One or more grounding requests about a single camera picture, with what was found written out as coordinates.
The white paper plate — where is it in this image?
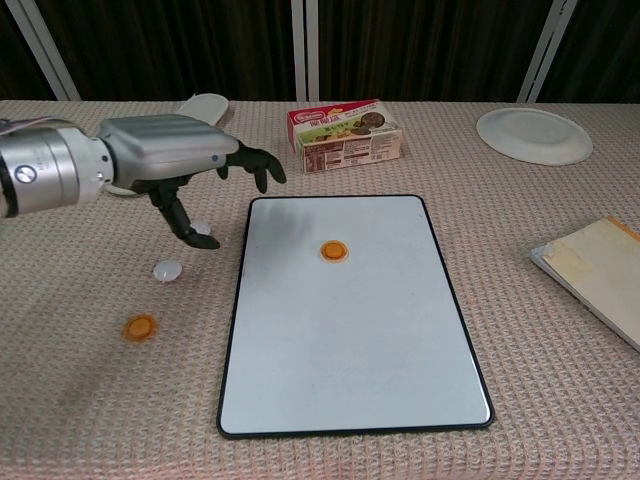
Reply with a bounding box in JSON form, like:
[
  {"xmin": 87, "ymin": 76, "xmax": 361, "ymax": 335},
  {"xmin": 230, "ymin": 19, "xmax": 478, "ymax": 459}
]
[{"xmin": 475, "ymin": 107, "xmax": 594, "ymax": 165}]

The white metal frame post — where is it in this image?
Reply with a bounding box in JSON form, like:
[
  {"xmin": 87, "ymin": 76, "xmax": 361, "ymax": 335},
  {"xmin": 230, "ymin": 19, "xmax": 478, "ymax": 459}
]
[
  {"xmin": 5, "ymin": 0, "xmax": 81, "ymax": 101},
  {"xmin": 291, "ymin": 0, "xmax": 307, "ymax": 101},
  {"xmin": 517, "ymin": 0, "xmax": 580, "ymax": 104},
  {"xmin": 306, "ymin": 0, "xmax": 321, "ymax": 101}
]

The red green cookie box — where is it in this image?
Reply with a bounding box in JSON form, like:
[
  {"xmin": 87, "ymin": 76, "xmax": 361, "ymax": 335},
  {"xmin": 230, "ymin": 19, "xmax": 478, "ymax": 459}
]
[{"xmin": 286, "ymin": 98, "xmax": 404, "ymax": 175}]

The dark pleated curtain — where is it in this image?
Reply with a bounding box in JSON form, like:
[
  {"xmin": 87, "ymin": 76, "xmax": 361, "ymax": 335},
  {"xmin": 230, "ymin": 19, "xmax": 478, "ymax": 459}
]
[{"xmin": 0, "ymin": 0, "xmax": 640, "ymax": 104}]

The white cloth slipper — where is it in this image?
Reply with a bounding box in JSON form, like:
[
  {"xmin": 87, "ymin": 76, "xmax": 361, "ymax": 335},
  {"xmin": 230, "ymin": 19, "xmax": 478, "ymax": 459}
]
[{"xmin": 102, "ymin": 93, "xmax": 231, "ymax": 197}]

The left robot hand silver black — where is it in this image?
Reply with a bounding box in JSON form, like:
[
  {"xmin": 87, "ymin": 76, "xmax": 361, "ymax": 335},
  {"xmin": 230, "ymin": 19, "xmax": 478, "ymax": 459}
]
[{"xmin": 97, "ymin": 113, "xmax": 288, "ymax": 251}]

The white rectangular board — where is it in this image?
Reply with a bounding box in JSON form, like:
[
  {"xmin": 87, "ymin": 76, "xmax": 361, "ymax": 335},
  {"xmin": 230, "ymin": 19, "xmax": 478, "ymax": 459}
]
[{"xmin": 216, "ymin": 194, "xmax": 496, "ymax": 441}]

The yellow covered book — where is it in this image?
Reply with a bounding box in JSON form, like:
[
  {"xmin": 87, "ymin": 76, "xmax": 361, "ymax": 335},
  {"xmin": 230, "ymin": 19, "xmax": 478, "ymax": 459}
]
[{"xmin": 528, "ymin": 215, "xmax": 640, "ymax": 354}]

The beige waffle tablecloth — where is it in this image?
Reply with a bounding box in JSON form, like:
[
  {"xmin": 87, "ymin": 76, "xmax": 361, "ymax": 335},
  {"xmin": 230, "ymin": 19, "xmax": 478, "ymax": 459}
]
[{"xmin": 0, "ymin": 99, "xmax": 640, "ymax": 480}]

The orange round magnet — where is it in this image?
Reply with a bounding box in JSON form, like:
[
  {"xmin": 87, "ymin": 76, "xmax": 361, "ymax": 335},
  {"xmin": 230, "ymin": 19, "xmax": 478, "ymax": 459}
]
[
  {"xmin": 122, "ymin": 313, "xmax": 159, "ymax": 343},
  {"xmin": 318, "ymin": 239, "xmax": 351, "ymax": 263}
]

